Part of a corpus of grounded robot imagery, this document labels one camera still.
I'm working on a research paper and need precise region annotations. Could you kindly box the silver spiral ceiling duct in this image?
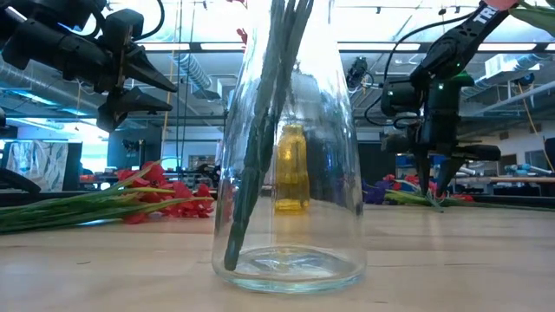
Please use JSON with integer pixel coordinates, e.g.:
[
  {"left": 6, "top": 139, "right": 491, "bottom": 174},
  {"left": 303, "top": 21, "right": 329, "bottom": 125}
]
[{"left": 173, "top": 52, "right": 213, "bottom": 90}]

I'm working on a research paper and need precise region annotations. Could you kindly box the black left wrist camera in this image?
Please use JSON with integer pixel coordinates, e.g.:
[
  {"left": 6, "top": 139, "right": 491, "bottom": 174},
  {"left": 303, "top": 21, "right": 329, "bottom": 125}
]
[{"left": 101, "top": 8, "right": 145, "bottom": 44}]

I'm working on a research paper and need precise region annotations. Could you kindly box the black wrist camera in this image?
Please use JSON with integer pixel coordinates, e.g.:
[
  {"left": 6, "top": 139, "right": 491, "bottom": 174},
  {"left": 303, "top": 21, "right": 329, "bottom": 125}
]
[
  {"left": 380, "top": 80, "right": 424, "bottom": 118},
  {"left": 101, "top": 8, "right": 145, "bottom": 44}
]

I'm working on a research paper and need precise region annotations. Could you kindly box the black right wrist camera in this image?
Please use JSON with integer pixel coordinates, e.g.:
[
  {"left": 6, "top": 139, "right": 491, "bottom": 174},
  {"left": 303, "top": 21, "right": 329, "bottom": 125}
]
[{"left": 380, "top": 80, "right": 424, "bottom": 118}]

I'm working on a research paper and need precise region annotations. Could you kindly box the yellow hanging cord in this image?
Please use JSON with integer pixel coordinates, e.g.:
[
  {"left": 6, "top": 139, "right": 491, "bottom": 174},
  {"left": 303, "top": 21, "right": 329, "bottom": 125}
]
[{"left": 518, "top": 81, "right": 555, "bottom": 172}]

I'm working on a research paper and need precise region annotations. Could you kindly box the pink artificial tulip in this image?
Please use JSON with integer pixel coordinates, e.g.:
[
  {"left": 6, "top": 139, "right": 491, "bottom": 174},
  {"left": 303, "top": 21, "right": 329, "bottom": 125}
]
[{"left": 493, "top": 0, "right": 555, "bottom": 38}]

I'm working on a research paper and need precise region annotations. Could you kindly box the clear glass vase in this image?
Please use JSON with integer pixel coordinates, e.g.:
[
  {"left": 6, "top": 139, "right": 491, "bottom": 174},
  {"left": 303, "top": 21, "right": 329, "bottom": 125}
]
[{"left": 211, "top": 0, "right": 368, "bottom": 296}]

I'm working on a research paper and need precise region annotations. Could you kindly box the ceiling light strip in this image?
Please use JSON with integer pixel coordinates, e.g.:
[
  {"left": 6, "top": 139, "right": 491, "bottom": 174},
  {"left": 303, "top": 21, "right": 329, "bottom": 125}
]
[
  {"left": 138, "top": 42, "right": 244, "bottom": 52},
  {"left": 337, "top": 42, "right": 421, "bottom": 52}
]

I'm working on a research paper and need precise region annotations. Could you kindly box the white ceiling air unit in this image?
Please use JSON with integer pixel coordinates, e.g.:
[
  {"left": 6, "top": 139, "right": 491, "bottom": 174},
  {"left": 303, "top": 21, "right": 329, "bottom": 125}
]
[{"left": 484, "top": 53, "right": 541, "bottom": 80}]

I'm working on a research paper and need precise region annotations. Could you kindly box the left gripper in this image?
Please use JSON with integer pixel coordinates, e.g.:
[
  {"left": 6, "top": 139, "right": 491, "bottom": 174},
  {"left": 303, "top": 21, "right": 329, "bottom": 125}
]
[{"left": 92, "top": 40, "right": 179, "bottom": 133}]

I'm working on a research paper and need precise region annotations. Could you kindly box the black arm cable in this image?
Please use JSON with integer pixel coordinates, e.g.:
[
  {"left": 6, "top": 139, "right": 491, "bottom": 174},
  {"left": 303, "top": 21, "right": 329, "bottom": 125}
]
[
  {"left": 129, "top": 0, "right": 167, "bottom": 42},
  {"left": 363, "top": 11, "right": 478, "bottom": 127}
]

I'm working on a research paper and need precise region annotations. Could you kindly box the black ceiling fixture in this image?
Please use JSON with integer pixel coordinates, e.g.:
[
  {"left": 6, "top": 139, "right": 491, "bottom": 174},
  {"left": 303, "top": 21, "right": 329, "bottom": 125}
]
[{"left": 345, "top": 55, "right": 369, "bottom": 90}]

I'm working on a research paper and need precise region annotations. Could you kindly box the white patterned cloth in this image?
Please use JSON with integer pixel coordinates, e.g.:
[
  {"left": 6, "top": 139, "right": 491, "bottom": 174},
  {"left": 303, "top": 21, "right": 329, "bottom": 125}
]
[{"left": 4, "top": 140, "right": 69, "bottom": 192}]

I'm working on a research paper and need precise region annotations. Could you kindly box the yellow ribbed glass vase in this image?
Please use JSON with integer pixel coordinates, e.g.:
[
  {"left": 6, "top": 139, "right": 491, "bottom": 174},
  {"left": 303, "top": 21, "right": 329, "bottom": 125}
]
[{"left": 273, "top": 124, "right": 311, "bottom": 213}]

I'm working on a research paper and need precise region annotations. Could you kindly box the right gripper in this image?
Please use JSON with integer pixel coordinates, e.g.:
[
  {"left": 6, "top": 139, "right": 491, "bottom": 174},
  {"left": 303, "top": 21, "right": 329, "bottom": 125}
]
[{"left": 381, "top": 72, "right": 503, "bottom": 198}]

